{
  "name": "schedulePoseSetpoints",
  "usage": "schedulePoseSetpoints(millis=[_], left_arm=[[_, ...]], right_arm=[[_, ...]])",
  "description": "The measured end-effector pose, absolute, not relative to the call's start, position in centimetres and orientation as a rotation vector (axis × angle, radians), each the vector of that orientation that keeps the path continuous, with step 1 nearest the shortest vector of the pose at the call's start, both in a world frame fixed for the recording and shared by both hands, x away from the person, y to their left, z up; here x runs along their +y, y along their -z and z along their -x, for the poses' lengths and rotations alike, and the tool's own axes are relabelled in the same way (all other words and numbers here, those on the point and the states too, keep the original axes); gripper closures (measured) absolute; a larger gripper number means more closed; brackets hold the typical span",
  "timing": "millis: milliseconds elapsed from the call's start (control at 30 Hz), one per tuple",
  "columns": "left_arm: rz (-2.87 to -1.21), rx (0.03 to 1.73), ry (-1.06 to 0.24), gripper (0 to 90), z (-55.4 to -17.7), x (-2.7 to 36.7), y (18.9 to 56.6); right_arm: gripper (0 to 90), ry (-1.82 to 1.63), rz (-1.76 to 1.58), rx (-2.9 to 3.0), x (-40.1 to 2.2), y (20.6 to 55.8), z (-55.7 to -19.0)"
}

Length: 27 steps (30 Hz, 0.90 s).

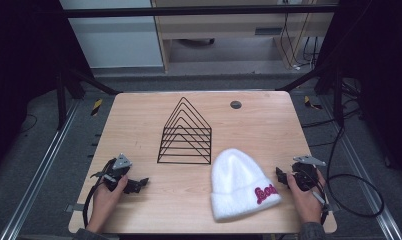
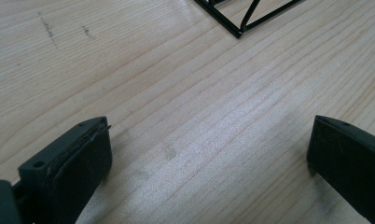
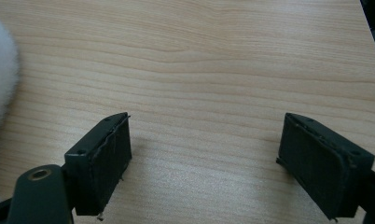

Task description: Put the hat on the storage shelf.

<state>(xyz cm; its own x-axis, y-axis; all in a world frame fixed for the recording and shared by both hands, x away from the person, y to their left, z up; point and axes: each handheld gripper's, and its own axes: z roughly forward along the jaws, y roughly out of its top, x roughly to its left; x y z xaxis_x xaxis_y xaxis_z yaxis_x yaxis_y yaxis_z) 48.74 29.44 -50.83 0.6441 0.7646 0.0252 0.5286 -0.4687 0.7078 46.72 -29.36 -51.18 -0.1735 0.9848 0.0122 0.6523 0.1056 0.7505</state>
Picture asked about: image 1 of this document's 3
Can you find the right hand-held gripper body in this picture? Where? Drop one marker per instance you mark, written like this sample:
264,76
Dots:
305,173

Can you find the aluminium floor rail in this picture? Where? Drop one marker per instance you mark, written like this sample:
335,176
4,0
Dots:
362,166
39,170

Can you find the person's left hand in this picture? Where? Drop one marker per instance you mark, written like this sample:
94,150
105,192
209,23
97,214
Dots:
104,203

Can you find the white knit beanie hat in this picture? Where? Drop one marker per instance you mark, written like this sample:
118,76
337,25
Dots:
237,185

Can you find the grey round table grommet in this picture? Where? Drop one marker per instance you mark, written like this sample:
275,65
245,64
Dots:
235,104

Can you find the white cabinet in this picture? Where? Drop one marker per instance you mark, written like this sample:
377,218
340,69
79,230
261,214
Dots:
112,33

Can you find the person's right hand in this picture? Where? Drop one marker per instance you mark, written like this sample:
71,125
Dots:
304,201

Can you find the light wooden shelf unit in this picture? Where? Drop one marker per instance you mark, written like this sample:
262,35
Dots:
229,33

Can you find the black metal frame stand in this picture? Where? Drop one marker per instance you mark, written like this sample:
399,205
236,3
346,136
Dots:
72,90
322,90

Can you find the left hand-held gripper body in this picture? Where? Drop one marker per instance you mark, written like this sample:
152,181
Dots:
117,169

